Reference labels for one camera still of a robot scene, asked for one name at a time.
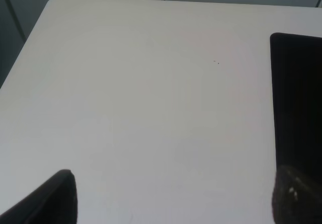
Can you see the black rectangular mouse pad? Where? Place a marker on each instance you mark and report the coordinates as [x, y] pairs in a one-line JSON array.
[[296, 84]]

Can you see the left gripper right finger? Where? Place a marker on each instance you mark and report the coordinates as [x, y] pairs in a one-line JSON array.
[[296, 197]]

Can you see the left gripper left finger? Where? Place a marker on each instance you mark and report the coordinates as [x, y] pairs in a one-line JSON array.
[[55, 201]]

